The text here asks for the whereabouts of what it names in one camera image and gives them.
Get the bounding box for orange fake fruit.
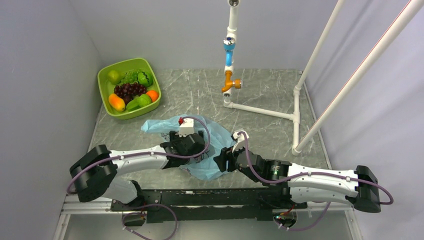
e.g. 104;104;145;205
145;90;160;103

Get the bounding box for green plastic tray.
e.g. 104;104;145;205
97;58;162;120

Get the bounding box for blue printed plastic bag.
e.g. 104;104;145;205
141;115;234;181

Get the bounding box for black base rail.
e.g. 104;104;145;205
110;187;308;223

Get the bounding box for green fake pear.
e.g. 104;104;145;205
106;70;123;85

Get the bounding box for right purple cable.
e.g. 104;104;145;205
238;131;395;233

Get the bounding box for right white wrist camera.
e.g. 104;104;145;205
232;128;249;153

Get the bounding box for dark red fake grapes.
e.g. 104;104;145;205
113;81;147;105

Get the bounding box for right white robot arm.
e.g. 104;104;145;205
213;147;381;213

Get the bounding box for green fake grapes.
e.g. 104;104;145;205
121;70;140;84

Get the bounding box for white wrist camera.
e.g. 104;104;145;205
178;117;195;137
232;128;249;153

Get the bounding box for green fake fruit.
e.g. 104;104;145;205
126;98;140;112
136;94;152;108

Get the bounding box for white pvc pipe frame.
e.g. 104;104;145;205
221;0;424;157

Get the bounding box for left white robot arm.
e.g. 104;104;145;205
69;130;209;210

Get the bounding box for orange fake mango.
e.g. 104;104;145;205
108;93;126;112

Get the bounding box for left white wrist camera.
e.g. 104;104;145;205
178;117;195;137

